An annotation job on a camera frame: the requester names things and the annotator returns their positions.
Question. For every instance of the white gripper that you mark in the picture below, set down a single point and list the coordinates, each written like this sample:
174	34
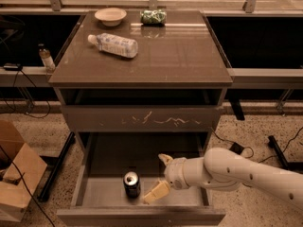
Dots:
174	173

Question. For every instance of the dark blue pepsi can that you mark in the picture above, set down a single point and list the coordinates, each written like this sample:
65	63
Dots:
131	184

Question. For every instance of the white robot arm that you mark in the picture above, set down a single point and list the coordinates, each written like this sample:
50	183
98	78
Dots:
223	170

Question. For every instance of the open grey middle drawer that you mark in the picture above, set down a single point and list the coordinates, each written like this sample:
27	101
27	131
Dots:
118	168

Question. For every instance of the grey drawer cabinet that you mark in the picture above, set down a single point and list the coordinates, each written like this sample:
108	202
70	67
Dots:
178	64

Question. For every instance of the closed grey upper drawer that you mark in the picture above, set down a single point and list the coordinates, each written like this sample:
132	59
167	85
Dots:
141	118

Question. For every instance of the black floor bar right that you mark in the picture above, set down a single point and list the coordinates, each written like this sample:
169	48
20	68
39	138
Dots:
292	166

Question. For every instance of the black floor bar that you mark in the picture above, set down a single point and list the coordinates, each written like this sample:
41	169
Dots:
292	166
55	164

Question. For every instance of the black floor bar left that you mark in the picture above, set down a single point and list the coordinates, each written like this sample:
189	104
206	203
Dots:
55	164

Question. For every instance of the clear plastic water bottle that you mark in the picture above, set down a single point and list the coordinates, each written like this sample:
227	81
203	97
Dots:
113	44

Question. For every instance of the cardboard box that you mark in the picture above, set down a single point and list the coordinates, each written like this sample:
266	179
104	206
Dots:
21	168

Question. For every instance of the green chip bag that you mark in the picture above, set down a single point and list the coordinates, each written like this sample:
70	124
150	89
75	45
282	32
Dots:
153	17

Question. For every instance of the small bottle on ledge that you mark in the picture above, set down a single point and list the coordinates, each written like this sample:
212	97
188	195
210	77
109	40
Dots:
46	58

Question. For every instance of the white ceramic bowl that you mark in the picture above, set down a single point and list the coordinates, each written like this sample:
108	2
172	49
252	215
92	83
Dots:
111	16

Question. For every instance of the black device on ledge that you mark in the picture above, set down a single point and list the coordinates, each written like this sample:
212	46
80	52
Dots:
13	67

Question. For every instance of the black power adapter with cable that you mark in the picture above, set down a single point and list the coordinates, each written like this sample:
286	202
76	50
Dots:
237	148

